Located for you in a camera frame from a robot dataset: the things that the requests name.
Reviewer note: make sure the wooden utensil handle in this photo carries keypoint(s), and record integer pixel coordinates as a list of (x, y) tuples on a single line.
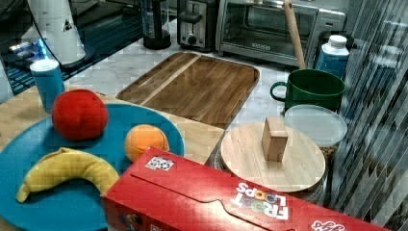
[(292, 25)]

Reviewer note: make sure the black silver toaster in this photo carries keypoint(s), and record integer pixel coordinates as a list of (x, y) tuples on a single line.
[(197, 24)]

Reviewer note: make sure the clear plastic container lid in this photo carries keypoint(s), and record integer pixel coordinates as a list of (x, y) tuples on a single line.
[(321, 125)]

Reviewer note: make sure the round wooden jar lid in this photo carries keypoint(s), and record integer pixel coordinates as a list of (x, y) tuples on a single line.
[(274, 155)]

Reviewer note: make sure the red Froot Loops box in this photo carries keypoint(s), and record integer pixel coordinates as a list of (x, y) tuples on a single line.
[(164, 192)]

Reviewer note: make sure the dark glass blender jar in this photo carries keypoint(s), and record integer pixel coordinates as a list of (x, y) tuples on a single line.
[(155, 20)]

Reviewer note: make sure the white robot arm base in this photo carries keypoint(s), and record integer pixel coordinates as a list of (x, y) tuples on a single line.
[(54, 26)]

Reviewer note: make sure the light wooden cutting board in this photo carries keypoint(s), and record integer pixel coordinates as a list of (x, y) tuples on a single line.
[(25, 110)]

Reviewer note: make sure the red plush apple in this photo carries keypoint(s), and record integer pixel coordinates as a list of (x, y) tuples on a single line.
[(79, 115)]

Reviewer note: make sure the blue bottle white cap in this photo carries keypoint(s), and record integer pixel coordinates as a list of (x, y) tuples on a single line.
[(333, 56)]

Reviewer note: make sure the green mug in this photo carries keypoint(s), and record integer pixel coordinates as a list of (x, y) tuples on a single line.
[(311, 87)]

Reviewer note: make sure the silver toaster oven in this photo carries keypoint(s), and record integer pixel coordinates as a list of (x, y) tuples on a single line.
[(258, 28)]

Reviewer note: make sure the blue cylindrical can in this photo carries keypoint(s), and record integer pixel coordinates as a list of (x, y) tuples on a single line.
[(49, 81)]

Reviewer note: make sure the round blue plate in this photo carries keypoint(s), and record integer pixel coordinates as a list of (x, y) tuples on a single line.
[(76, 204)]

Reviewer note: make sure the yellow plush banana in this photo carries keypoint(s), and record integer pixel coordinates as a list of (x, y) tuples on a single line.
[(63, 165)]

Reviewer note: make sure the dark wooden tray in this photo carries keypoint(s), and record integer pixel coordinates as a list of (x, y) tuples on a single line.
[(201, 88)]

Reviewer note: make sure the orange plush fruit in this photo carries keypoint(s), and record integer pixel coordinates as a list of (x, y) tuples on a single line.
[(141, 137)]

